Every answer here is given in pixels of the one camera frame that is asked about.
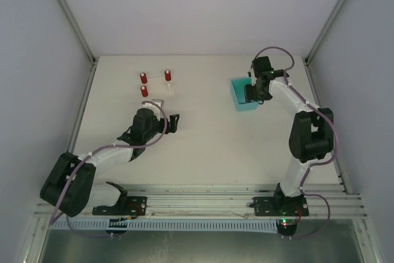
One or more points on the right frame post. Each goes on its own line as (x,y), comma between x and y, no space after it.
(336,10)

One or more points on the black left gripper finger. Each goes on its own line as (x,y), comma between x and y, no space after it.
(174,118)
(172,128)

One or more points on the red large spring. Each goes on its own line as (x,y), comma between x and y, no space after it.
(143,78)
(168,75)
(144,91)

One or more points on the teal plastic bin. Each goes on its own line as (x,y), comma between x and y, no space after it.
(238,94)

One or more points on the white four-peg fixture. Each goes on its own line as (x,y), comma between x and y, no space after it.
(159,87)

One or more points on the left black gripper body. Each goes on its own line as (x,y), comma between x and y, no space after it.
(169,123)

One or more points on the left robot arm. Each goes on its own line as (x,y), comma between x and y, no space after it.
(70,186)

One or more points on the frame post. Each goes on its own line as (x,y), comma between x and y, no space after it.
(66,9)
(336,10)

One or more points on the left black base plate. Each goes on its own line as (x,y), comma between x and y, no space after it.
(128,206)

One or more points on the left frame post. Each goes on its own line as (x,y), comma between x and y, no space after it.
(66,9)

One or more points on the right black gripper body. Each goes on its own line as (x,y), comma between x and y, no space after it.
(254,93)

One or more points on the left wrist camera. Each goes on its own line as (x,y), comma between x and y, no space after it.
(158,103)

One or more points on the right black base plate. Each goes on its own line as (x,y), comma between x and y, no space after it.
(265,206)

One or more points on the grey slotted cable duct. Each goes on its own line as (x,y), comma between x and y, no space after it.
(198,225)

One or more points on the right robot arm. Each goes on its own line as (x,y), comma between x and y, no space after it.
(241,121)

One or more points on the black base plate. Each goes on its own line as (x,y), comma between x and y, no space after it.
(265,206)
(128,206)

